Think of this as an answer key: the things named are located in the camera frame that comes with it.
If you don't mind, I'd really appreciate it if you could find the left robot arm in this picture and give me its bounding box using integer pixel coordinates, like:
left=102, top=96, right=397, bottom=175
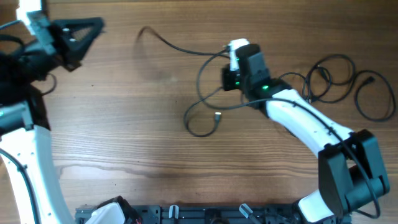
left=1, top=12, right=104, bottom=223

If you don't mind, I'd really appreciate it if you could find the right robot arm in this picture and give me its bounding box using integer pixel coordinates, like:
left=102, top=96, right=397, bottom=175
left=222, top=39, right=390, bottom=223

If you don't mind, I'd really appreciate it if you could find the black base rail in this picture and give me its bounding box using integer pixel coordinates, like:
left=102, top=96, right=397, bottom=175
left=74, top=203, right=305, bottom=224

